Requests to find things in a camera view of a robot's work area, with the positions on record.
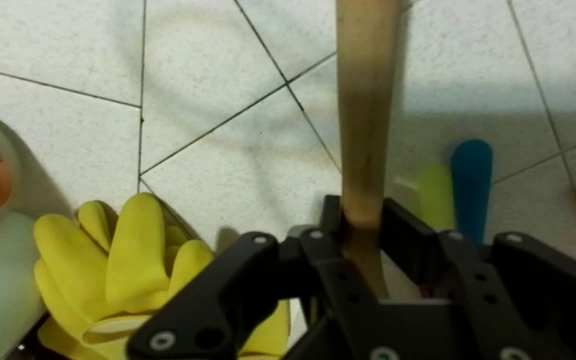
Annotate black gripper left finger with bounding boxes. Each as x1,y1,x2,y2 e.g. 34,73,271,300
125,231,312,360

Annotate white soap bottle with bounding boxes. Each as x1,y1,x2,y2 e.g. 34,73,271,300
0,211,43,360

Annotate blue plastic spoon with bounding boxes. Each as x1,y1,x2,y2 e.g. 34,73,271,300
449,139,494,243

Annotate yellow rubber gloves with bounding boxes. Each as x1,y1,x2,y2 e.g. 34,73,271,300
31,191,292,360

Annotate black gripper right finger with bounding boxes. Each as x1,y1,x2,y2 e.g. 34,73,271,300
382,200,576,360

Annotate wooden spoon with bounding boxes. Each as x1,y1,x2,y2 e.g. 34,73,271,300
336,0,401,298

